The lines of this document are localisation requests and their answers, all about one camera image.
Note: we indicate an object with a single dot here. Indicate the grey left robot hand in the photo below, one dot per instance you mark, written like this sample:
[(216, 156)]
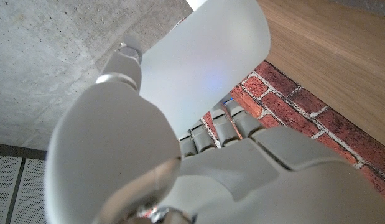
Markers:
[(117, 130)]

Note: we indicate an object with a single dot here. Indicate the translucent plastic cup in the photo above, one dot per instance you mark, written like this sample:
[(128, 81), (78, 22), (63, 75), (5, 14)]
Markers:
[(204, 59)]

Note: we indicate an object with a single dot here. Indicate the printed red brick backdrop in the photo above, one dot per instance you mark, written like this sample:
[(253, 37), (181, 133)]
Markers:
[(288, 105)]

